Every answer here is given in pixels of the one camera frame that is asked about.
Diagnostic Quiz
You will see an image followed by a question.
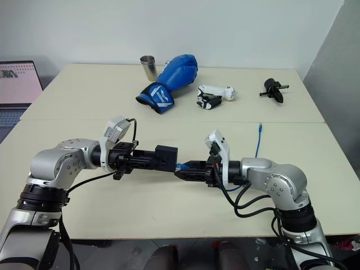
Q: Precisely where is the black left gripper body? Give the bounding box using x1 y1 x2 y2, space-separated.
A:
108 139 140 181

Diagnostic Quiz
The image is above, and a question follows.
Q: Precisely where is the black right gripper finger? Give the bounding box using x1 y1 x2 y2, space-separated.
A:
182 160 209 170
174 169 209 184

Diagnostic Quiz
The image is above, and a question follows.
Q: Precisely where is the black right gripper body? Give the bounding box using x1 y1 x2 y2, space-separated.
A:
206 140 226 188

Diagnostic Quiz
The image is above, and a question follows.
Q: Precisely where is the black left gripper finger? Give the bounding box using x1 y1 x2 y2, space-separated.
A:
129 157 168 172
132 150 158 159

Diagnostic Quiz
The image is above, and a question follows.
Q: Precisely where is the small black box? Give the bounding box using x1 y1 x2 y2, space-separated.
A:
155 145 179 173

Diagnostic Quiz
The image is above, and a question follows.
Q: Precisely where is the blue Ethernet cable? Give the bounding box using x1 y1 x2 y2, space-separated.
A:
175 122 264 194

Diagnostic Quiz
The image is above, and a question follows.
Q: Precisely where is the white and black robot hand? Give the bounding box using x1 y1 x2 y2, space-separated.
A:
196 84 240 111

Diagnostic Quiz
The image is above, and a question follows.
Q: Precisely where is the steel cup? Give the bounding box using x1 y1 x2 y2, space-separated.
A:
139 55 158 82

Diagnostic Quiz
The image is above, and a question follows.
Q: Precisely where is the blue boxing glove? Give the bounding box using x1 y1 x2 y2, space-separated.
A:
135 54 199 115

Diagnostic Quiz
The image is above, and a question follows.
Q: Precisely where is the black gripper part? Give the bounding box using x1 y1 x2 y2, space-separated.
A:
259 78 291 105

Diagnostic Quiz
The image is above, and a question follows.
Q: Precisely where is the open laptop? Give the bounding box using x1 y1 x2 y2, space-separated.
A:
0 59 44 145

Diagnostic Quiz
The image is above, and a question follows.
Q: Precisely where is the pink object on floor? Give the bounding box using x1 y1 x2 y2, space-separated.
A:
332 238 357 251

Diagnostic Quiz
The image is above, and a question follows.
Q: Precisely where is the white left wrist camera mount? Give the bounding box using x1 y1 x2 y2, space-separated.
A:
98 115 133 173

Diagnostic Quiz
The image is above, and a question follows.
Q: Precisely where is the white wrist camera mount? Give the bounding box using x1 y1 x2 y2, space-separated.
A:
204 129 232 187
98 115 133 173

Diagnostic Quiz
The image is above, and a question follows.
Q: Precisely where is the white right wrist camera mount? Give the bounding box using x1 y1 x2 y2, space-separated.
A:
204 129 232 187

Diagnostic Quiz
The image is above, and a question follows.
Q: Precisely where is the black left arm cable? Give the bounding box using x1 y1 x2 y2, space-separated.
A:
57 118 139 270

